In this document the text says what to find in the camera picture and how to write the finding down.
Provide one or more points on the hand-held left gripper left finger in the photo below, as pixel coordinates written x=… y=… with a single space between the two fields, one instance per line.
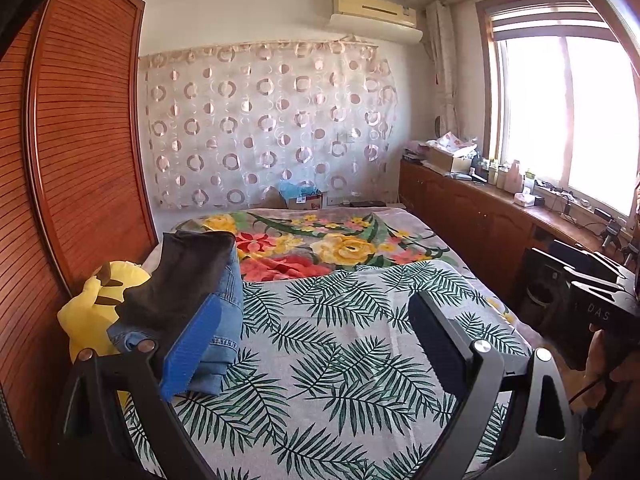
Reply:
x=192 y=345

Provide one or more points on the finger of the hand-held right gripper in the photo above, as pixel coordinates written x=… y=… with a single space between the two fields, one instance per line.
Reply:
x=550 y=270
x=585 y=260

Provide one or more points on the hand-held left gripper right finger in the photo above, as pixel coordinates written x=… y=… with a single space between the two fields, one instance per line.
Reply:
x=440 y=340

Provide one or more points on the person's right hand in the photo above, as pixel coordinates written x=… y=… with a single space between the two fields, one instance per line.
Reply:
x=597 y=360

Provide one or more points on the black trash bin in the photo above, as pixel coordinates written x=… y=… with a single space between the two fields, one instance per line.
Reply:
x=540 y=300

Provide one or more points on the small tripod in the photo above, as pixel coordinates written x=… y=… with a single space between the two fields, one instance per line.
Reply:
x=611 y=232

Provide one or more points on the blue jeans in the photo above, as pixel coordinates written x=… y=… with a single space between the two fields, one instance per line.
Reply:
x=230 y=310

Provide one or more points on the white power strip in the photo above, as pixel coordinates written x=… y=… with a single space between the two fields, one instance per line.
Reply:
x=565 y=195

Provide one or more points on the white tissue box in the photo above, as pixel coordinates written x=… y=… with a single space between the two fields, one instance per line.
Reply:
x=525 y=197

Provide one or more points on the white bottle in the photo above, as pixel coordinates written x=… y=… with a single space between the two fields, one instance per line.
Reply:
x=513 y=177

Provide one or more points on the long wooden cabinet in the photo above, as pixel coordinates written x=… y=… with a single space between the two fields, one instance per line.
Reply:
x=465 y=215

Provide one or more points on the bed with leaf-pattern cover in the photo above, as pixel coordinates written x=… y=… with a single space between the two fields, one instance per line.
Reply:
x=340 y=375

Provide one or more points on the yellow plush toy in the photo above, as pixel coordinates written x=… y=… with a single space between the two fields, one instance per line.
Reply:
x=90 y=310

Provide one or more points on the open cardboard box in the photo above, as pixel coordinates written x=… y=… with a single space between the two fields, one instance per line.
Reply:
x=447 y=157

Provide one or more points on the floral blanket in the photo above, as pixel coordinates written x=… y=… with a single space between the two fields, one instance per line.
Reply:
x=310 y=245

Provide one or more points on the cardboard box with blue cloth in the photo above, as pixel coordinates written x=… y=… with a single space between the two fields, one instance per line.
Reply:
x=300 y=195

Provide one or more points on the beige window curtain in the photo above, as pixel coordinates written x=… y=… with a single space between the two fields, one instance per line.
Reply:
x=442 y=70

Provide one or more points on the circle pattern sheer curtain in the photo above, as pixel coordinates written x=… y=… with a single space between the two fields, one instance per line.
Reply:
x=265 y=125

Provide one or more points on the wooden frame window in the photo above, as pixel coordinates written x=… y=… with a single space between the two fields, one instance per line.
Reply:
x=565 y=110

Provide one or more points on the wall air conditioner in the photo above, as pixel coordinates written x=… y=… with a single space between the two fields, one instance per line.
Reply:
x=375 y=12

